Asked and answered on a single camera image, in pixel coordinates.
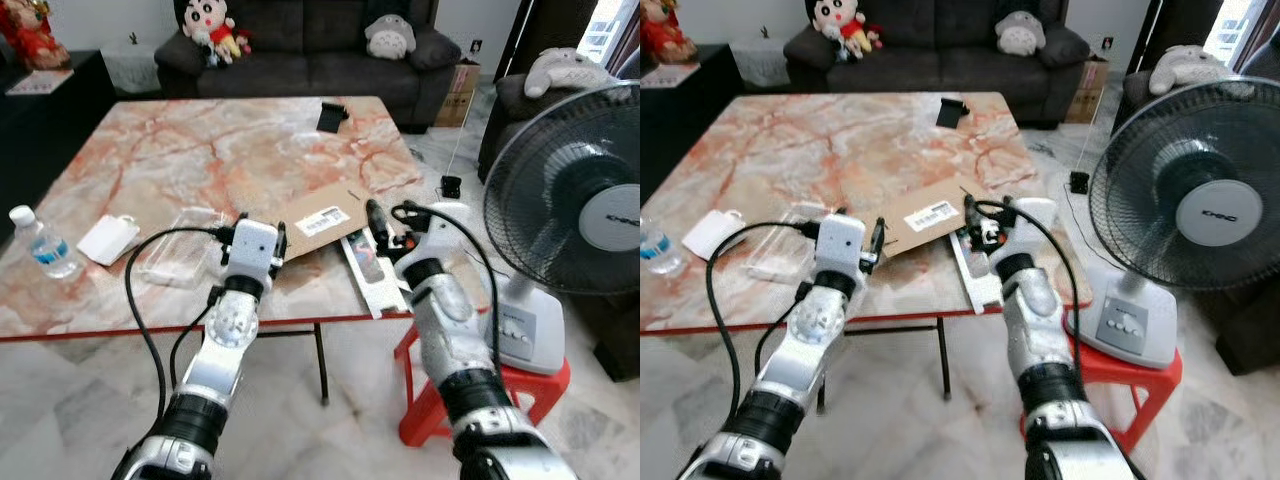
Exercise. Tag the clear plastic food container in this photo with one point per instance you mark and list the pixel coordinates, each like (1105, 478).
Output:
(780, 250)
(180, 255)

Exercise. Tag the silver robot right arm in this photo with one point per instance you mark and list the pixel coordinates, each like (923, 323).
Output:
(450, 320)
(1040, 320)

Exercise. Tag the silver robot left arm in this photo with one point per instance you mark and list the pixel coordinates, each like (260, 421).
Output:
(225, 345)
(800, 350)

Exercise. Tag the brown cardboard sheet with label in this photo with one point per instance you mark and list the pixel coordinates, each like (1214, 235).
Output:
(300, 240)
(900, 240)

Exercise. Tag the long white packaging box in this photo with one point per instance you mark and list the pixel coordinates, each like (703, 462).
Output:
(372, 285)
(975, 280)

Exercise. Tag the orange marble folding table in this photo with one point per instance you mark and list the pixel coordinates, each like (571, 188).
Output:
(800, 150)
(200, 150)

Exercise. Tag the black power adapter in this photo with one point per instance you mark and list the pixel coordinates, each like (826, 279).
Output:
(451, 187)
(1079, 183)

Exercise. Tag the small black box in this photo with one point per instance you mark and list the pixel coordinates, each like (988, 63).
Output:
(950, 113)
(331, 117)

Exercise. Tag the white flat pouch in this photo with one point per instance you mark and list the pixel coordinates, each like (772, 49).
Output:
(712, 235)
(108, 240)

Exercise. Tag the brown cardboard box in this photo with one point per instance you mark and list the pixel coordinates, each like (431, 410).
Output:
(1085, 95)
(458, 95)

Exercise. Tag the dark grey sofa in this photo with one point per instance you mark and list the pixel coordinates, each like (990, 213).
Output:
(950, 60)
(300, 60)

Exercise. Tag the white lace basket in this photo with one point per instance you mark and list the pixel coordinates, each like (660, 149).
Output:
(760, 65)
(130, 68)

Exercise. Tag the small grey Totoro plush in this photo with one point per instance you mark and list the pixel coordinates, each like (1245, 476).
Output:
(390, 40)
(1020, 38)

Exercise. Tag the cartoon boy plush doll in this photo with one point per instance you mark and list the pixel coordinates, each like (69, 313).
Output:
(850, 30)
(215, 30)

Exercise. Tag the clear plastic water bottle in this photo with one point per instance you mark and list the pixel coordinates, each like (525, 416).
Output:
(45, 248)
(658, 250)

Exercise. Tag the red plastic stool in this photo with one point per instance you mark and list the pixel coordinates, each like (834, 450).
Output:
(1140, 375)
(530, 390)

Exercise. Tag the grey table fan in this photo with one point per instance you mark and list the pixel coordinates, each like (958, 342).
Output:
(600, 215)
(1205, 215)

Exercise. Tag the printed paper card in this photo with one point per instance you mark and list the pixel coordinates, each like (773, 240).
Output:
(670, 76)
(40, 82)

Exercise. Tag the red festive figurine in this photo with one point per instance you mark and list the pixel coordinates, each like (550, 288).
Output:
(30, 40)
(665, 35)

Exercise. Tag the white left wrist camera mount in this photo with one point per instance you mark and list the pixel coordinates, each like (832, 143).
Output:
(252, 250)
(840, 245)

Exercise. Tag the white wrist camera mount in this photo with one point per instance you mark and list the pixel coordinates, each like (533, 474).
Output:
(252, 250)
(1030, 225)
(840, 245)
(442, 230)

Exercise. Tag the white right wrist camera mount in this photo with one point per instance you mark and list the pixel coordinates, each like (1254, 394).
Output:
(442, 230)
(1030, 225)

